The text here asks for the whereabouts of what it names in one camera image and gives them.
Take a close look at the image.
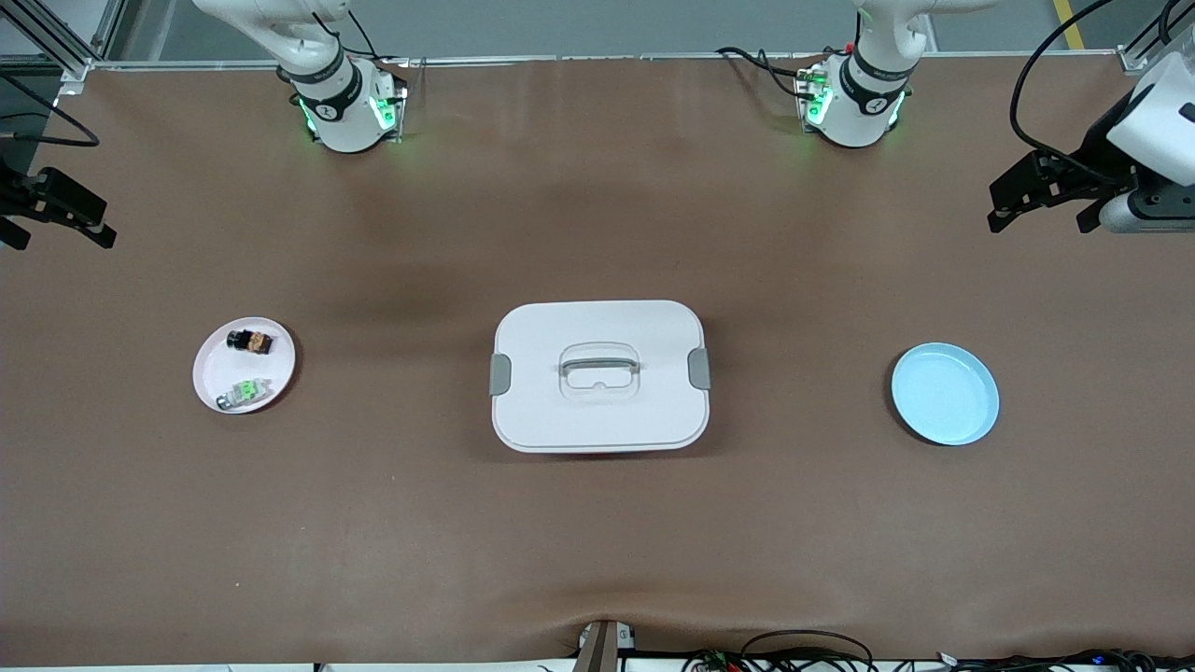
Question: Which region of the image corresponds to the aluminium frame post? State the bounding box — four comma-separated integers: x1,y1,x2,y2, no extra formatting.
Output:
1118,0,1195,74
0,0,127,80

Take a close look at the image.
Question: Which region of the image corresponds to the black cable bundle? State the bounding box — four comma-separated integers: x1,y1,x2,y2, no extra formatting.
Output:
934,649,1195,672

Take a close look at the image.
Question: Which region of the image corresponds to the clear and green switch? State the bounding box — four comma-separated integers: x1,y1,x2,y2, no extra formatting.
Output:
216,378,274,412

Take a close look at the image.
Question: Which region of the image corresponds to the pink round plate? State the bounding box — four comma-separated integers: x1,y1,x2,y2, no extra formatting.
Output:
192,317,297,414

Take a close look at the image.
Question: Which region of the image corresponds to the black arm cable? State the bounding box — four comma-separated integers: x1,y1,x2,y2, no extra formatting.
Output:
1010,0,1135,180
0,73,101,148

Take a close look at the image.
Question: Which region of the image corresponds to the brown bracket with white block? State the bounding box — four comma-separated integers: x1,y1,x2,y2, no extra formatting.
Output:
571,619,639,672

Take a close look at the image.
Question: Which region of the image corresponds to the clear table edge strip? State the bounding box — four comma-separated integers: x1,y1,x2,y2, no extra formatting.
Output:
89,53,1126,71

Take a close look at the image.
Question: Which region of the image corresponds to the light blue round plate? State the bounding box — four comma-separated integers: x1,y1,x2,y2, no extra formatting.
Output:
890,343,1001,447

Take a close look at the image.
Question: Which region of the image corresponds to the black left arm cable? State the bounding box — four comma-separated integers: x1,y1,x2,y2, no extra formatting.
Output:
1010,0,1135,180

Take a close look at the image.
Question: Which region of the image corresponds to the black base power cable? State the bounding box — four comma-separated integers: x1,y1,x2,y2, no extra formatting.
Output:
716,47,813,99

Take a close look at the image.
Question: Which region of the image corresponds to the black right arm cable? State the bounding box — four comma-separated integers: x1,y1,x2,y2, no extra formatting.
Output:
0,73,101,148

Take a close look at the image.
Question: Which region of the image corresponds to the black looped cable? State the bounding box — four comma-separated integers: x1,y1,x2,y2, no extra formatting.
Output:
740,630,875,672

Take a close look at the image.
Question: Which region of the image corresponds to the white lidded storage box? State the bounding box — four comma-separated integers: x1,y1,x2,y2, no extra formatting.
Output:
490,300,711,455

